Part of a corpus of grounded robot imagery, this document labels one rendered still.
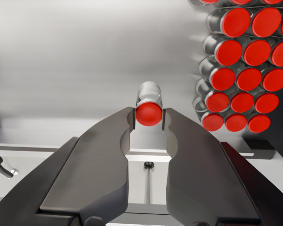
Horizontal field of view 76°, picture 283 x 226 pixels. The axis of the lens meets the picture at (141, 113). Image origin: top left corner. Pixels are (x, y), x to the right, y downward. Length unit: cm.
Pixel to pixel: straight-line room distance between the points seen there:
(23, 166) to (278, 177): 179
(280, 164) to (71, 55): 28
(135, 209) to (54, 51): 99
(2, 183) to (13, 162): 33
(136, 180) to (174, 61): 149
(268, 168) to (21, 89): 33
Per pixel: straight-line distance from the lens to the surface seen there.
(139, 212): 111
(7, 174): 188
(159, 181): 166
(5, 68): 27
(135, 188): 173
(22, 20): 24
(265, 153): 28
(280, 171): 29
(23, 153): 34
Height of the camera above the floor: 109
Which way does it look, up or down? 62 degrees down
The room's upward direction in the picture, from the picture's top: 174 degrees counter-clockwise
